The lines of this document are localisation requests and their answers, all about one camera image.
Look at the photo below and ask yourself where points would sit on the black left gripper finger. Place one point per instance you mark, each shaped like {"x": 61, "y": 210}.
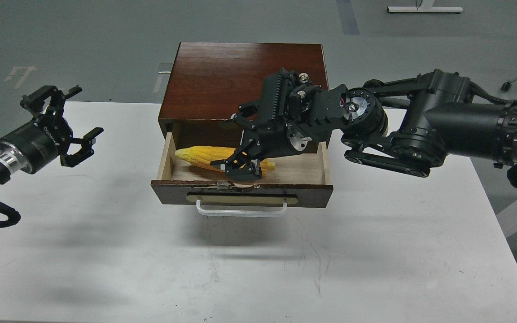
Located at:
{"x": 48, "y": 101}
{"x": 86, "y": 151}

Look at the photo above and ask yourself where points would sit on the white desk foot bar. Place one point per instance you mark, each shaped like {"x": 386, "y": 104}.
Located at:
{"x": 425, "y": 6}

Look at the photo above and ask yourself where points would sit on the wooden drawer with white handle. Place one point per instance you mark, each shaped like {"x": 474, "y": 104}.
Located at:
{"x": 300, "y": 181}

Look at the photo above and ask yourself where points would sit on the dark wooden cabinet box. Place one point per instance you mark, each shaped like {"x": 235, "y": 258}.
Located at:
{"x": 209, "y": 81}

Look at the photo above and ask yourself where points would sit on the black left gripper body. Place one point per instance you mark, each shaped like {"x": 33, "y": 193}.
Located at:
{"x": 35, "y": 144}

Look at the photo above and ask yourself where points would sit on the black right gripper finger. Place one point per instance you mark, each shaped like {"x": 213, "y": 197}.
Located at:
{"x": 244, "y": 164}
{"x": 246, "y": 110}

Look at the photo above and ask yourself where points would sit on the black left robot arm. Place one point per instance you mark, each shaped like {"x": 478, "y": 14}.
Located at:
{"x": 8, "y": 215}

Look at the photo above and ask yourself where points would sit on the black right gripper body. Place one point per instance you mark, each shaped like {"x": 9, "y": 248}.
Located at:
{"x": 293, "y": 111}

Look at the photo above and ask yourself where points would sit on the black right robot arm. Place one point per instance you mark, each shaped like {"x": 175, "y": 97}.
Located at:
{"x": 407, "y": 126}

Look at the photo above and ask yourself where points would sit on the yellow corn cob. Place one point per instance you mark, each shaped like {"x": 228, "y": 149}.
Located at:
{"x": 202, "y": 156}

